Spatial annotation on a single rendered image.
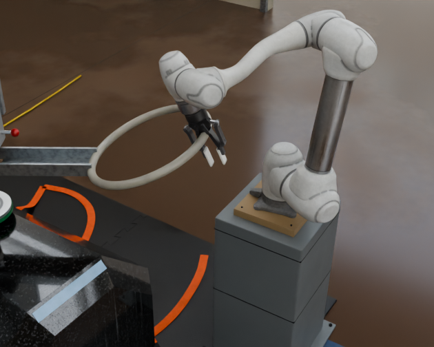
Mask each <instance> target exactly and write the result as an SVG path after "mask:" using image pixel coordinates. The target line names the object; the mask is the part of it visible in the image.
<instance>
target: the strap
mask: <svg viewBox="0 0 434 347"><path fill-rule="evenodd" d="M46 189H48V190H52V191H59V192H62V193H66V194H68V195H71V196H72V197H74V198H76V199H77V200H78V201H79V202H81V203H82V205H83V206H84V207H85V209H86V211H87V226H86V229H85V232H84V234H83V237H82V238H83V239H85V240H87V241H89V239H90V237H91V234H92V232H93V229H94V224H95V212H94V208H93V206H92V205H91V203H90V202H89V201H88V200H87V199H86V198H85V197H83V196H82V195H81V194H79V193H77V192H75V191H73V190H70V189H66V188H63V187H56V186H52V185H44V186H40V187H39V189H38V190H37V192H36V194H35V195H34V197H33V199H32V200H31V201H30V203H29V204H27V205H26V206H22V207H16V208H17V209H20V210H22V209H24V208H30V207H33V206H34V205H36V204H37V202H38V201H39V200H40V198H41V196H42V195H43V193H44V191H45V190H46ZM207 260H208V255H200V259H199V263H198V268H197V270H196V274H195V276H194V278H193V280H192V282H191V284H190V285H189V287H188V288H187V290H186V291H185V293H184V295H183V296H182V298H181V299H180V301H179V302H178V303H177V305H176V306H175V307H174V308H173V309H172V311H171V312H170V313H169V314H168V315H167V316H166V317H165V318H164V319H163V320H162V321H161V322H160V323H158V324H157V325H156V326H155V327H154V336H157V334H159V333H160V332H161V331H162V330H164V329H165V328H166V327H167V326H168V325H170V324H171V323H172V322H173V321H174V320H175V318H176V317H177V316H178V315H179V314H180V312H181V311H182V310H183V309H184V307H185V306H186V305H187V303H188V302H189V300H190V299H191V298H192V296H193V294H194V293H195V291H196V289H197V288H198V285H199V284H200V281H201V280H202V278H203V275H204V273H205V269H206V266H207Z"/></svg>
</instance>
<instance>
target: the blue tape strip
mask: <svg viewBox="0 0 434 347"><path fill-rule="evenodd" d="M105 269H106V266H105V265H104V263H103V262H102V261H101V260H100V261H99V262H97V263H96V264H95V265H94V266H93V267H91V268H90V269H89V270H87V271H86V272H85V273H84V274H82V275H81V276H80V277H78V278H77V279H76V280H74V281H73V282H72V283H71V284H69V285H68V286H67V287H65V288H64V289H63V290H62V291H61V292H59V293H58V294H56V295H55V296H54V297H53V298H52V299H50V300H49V301H48V302H46V303H45V304H44V305H42V306H41V307H40V308H38V309H37V310H36V311H35V312H33V315H34V317H35V318H36V320H37V321H38V323H39V322H40V321H41V320H43V319H44V318H45V317H47V316H48V315H49V314H50V313H51V312H53V311H54V310H55V309H57V308H58V307H59V306H60V305H62V304H63V303H64V302H65V301H67V300H68V299H70V298H71V296H73V295H74V294H75V293H77V292H78V291H79V290H81V289H82V288H83V287H84V286H85V285H87V284H88V283H89V282H91V281H92V280H93V279H94V278H95V277H97V276H98V275H99V274H101V273H102V272H103V271H104V270H105Z"/></svg>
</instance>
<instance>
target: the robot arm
mask: <svg viewBox="0 0 434 347"><path fill-rule="evenodd" d="M309 47H312V48H314V49H317V50H319V51H322V60H323V68H324V72H325V78H324V83H323V86H322V92H321V95H320V101H319V104H318V110H317V113H316V119H315V122H314V125H313V131H312V134H311V140H310V143H309V148H308V152H307V157H306V160H305V161H304V160H303V156H302V153H301V152H300V150H299V149H298V148H297V147H296V146H295V145H293V144H292V143H287V142H281V143H276V144H275V145H274V146H273V147H271V148H270V149H269V151H268V152H267V154H266V156H265V159H264V162H263V166H262V188H251V189H250V190H251V191H250V192H249V193H250V195H253V196H255V197H257V198H258V201H257V202H256V203H254V209H255V210H262V211H268V212H272V213H277V214H280V215H285V216H288V217H290V218H295V217H296V215H297V213H298V214H299V215H301V216H302V217H303V218H305V219H306V220H309V221H311V222H315V223H317V222H319V223H325V222H328V221H330V220H332V219H333V218H334V217H335V216H336V215H337V213H338V210H339V208H340V198H339V195H338V194H337V184H336V174H335V171H334V170H333V168H332V164H333V159H334V156H335V151H336V148H337V146H338V141H339V137H340V132H341V129H342V124H343V122H344V117H345V114H346V110H347V105H348V102H349V97H350V95H351V90H352V87H353V82H354V80H355V79H356V78H357V77H359V75H360V73H361V72H363V71H365V70H367V69H369V68H370V67H371V66H372V65H373V64H374V63H375V60H376V58H377V55H378V48H377V45H376V44H375V41H374V40H373V38H372V37H371V35H370V34H369V33H368V32H366V31H365V30H364V29H362V28H361V27H360V26H358V25H356V24H354V23H352V22H350V21H348V20H346V18H345V16H344V15H343V14H342V13H341V12H340V11H337V10H323V11H319V12H315V13H313V14H309V15H307V16H304V17H302V18H300V19H298V20H297V21H294V22H292V23H290V24H289V25H287V26H286V27H284V28H283V29H281V30H279V31H277V32H276V33H274V34H272V35H270V36H268V37H267V38H265V39H263V40H262V41H260V42H259V43H257V44H256V45H255V46H253V47H252V49H250V51H248V53H247V54H246V55H245V56H244V57H243V58H242V59H241V60H240V61H239V62H238V63H237V64H235V65H234V66H233V67H230V68H227V69H225V70H219V69H218V68H217V67H205V68H197V69H195V67H194V66H193V65H192V64H191V63H190V62H189V61H188V59H187V58H186V57H185V55H184V54H183V53H181V52H180V51H178V50H177V51H172V52H168V53H167V54H164V55H163V56H162V57H161V59H160V60H159V62H158V63H159V69H160V73H161V77H162V79H163V82H164V84H165V86H166V88H167V90H168V92H169V93H170V94H171V95H172V96H173V98H174V100H175V102H176V104H177V106H178V108H179V110H180V112H181V113H182V114H184V115H185V118H186V119H187V122H188V123H189V124H188V125H186V126H185V127H184V129H183V131H184V132H185V133H186V134H187V135H188V137H189V139H190V141H191V143H192V144H194V142H195V141H196V140H197V139H196V137H195V135H194V133H193V131H192V129H193V130H194V131H195V132H196V136H197V138H198V137H199V136H200V133H202V132H205V133H206V134H207V135H208V136H209V137H210V138H211V139H212V141H213V142H214V144H215V145H216V146H217V149H216V151H217V152H218V155H219V156H220V159H221V161H222V163H223V165H225V163H226V162H227V158H226V156H225V149H224V146H225V144H226V142H227V141H226V139H225V136H224V134H223V131H222V129H221V127H220V121H219V119H216V120H212V119H211V118H210V117H209V116H208V113H207V110H206V109H212V108H214V107H216V106H218V105H219V104H220V103H221V101H222V99H223V97H225V96H226V93H227V90H228V89H229V88H230V87H233V86H234V85H236V84H238V83H239V82H241V81H243V80H244V79H245V78H247V77H248V76H249V75H250V74H251V73H252V72H253V71H254V70H255V69H256V68H257V67H258V66H259V65H260V64H261V63H262V62H264V61H265V60H266V59H267V58H269V57H270V56H272V55H274V54H277V53H281V52H287V51H292V50H301V49H304V48H309ZM211 124H212V125H213V127H214V129H215V131H216V133H215V132H214V131H213V129H212V127H211ZM216 134H217V135H216Z"/></svg>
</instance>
